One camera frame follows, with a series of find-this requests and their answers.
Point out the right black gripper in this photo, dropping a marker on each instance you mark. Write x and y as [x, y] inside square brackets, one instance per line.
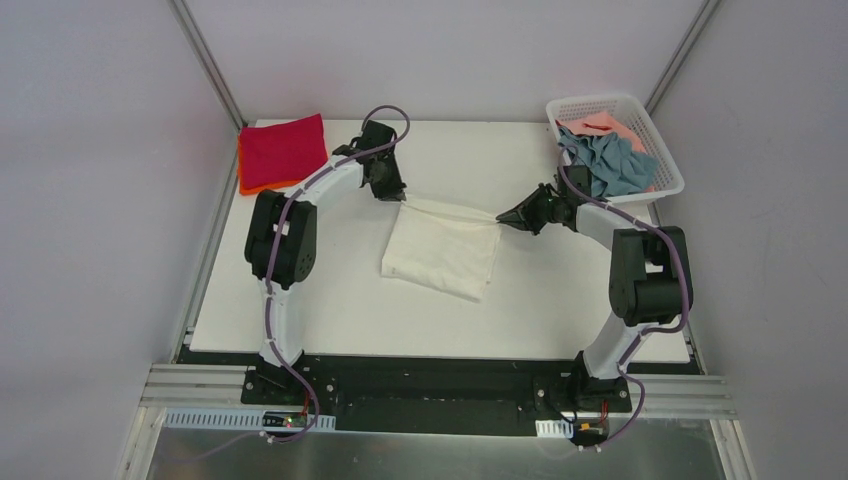
[539, 208]

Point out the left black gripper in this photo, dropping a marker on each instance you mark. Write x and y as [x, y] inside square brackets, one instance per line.
[387, 183]

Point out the cream white t shirt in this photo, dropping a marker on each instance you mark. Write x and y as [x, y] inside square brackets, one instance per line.
[442, 246]

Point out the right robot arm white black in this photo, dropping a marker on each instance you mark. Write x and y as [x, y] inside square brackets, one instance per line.
[649, 287]

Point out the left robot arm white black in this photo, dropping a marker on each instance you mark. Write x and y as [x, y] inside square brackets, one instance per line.
[281, 244]

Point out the blue grey t shirt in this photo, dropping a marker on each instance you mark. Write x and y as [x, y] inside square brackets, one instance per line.
[617, 169]

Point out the pink t shirt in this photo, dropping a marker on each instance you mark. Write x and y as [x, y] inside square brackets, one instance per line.
[602, 124]

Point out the folded red t shirt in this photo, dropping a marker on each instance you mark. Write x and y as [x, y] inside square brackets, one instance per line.
[309, 129]

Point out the white plastic laundry basket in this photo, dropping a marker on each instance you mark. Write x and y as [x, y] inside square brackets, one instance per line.
[630, 113]

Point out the folded orange t shirt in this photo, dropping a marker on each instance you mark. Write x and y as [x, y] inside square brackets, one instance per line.
[272, 163]

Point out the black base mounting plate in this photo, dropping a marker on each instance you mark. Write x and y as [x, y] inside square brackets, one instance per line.
[420, 395]

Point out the right white cable duct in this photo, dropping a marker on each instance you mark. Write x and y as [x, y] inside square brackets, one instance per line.
[558, 429]

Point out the white cable duct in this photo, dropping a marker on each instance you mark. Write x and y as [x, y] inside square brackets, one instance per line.
[558, 429]
[232, 419]

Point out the left white cable duct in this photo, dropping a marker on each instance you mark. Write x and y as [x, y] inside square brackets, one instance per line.
[232, 419]

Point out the right corner aluminium post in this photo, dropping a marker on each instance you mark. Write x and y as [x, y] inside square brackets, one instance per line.
[697, 27]

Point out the corner aluminium post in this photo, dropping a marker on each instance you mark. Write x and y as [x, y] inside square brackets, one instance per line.
[697, 27]
[202, 52]

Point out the left corner aluminium post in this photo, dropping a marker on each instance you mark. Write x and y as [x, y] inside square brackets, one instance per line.
[202, 52]

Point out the aluminium front frame rail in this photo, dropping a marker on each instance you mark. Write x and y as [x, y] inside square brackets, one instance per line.
[221, 386]

